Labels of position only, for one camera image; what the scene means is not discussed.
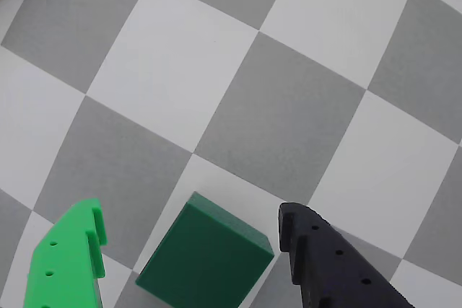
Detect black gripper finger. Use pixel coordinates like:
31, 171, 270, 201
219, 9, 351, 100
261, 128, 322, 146
277, 202, 417, 308

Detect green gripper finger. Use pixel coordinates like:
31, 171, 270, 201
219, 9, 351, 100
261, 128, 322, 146
22, 198, 108, 308

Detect dark green cube dice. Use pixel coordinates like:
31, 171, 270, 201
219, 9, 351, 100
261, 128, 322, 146
134, 190, 276, 308

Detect grey white checkerboard mat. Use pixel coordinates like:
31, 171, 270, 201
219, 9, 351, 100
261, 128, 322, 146
0, 0, 462, 308

